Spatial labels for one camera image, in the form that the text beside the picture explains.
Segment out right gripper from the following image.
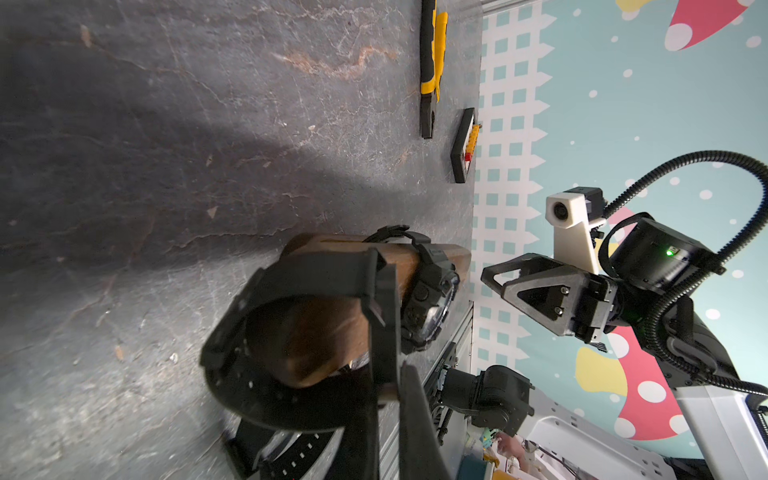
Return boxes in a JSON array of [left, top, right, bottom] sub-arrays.
[[481, 253, 619, 344]]

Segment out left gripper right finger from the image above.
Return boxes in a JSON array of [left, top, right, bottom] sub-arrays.
[[399, 363, 451, 479]]

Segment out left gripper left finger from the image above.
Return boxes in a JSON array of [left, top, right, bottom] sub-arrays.
[[324, 385, 384, 479]]

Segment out chunky black sport watch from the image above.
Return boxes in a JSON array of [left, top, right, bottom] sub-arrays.
[[364, 225, 460, 355]]

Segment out wooden watch stand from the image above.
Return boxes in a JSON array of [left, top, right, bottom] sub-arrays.
[[245, 232, 473, 390]]

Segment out black band watch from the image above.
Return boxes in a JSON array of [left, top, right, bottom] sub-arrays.
[[200, 248, 401, 431]]

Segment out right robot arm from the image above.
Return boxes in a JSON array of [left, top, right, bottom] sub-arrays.
[[481, 150, 767, 479]]

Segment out black round-face watch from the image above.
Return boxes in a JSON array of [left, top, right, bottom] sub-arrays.
[[224, 420, 334, 479]]

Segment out black connector board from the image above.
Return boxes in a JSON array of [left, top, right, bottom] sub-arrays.
[[450, 108, 482, 184]]

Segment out yellow black pliers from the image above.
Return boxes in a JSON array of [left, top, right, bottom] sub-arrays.
[[419, 0, 449, 139]]

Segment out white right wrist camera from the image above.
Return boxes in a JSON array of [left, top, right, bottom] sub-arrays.
[[545, 186, 606, 274]]

